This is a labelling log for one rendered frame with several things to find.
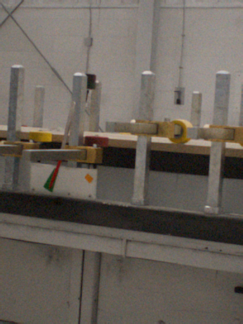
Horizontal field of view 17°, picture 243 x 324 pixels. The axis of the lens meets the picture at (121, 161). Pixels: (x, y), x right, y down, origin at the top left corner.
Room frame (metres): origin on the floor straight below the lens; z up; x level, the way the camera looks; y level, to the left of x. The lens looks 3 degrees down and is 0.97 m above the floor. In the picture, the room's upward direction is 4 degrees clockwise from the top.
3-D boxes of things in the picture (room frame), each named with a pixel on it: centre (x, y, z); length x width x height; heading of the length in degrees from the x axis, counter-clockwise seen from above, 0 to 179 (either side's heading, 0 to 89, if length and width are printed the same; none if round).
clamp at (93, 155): (2.72, 0.13, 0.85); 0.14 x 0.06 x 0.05; 63
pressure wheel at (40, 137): (2.92, 0.29, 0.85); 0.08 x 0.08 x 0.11
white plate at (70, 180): (2.72, 0.19, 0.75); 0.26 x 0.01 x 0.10; 63
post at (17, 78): (2.84, 0.38, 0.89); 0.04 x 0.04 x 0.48; 63
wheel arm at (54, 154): (2.60, 0.18, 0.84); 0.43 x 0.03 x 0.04; 153
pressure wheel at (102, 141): (2.77, 0.09, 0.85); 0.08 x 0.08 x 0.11
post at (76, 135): (2.73, 0.15, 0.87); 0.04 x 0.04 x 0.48; 63
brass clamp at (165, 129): (2.60, -0.09, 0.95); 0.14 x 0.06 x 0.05; 63
